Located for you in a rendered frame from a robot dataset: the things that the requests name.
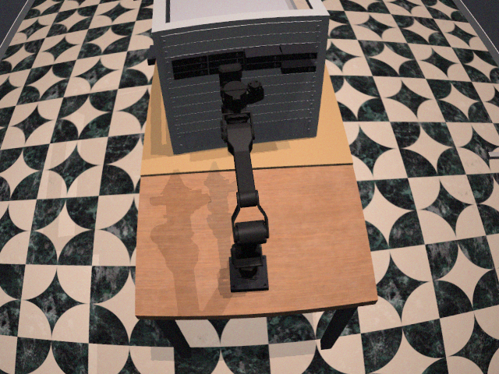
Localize light wooden board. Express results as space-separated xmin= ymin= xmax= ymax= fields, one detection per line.
xmin=140 ymin=62 xmax=353 ymax=177

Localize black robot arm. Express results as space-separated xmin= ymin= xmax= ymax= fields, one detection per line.
xmin=220 ymin=80 xmax=269 ymax=280

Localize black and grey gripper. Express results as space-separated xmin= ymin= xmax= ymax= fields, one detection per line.
xmin=218 ymin=63 xmax=242 ymax=113

